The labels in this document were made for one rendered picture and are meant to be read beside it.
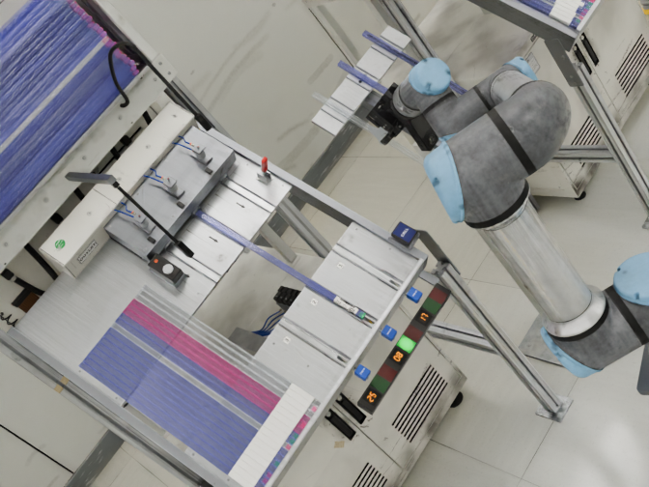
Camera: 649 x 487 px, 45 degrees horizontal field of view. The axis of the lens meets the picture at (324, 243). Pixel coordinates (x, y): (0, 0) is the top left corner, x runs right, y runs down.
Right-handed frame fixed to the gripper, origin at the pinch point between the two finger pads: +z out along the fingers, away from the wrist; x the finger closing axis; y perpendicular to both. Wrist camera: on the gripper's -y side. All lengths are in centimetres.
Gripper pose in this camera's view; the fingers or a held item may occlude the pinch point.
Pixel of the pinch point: (386, 138)
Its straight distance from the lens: 187.6
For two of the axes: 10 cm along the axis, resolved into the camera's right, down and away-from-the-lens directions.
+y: -7.9, -6.2, -0.7
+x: -5.7, 7.6, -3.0
